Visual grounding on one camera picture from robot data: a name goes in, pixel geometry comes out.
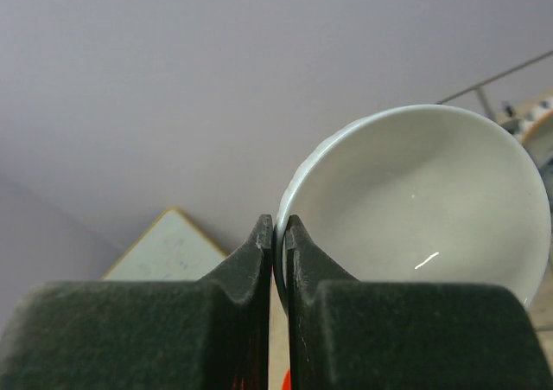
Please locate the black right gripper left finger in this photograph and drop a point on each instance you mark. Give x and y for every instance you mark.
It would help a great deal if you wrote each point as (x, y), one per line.
(211, 333)

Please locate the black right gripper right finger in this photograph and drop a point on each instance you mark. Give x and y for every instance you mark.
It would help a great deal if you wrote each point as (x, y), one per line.
(349, 334)

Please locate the blue patterned bowl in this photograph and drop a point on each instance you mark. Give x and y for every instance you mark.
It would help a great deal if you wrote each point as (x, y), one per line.
(543, 161)

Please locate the white orange rimmed striped bowl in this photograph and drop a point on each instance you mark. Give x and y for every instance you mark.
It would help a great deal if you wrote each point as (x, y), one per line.
(525, 126)

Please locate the yellow framed whiteboard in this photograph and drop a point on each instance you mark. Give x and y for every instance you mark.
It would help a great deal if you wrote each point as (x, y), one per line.
(172, 248)

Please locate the grey wire dish rack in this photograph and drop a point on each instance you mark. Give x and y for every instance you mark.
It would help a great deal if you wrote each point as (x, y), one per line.
(509, 93)

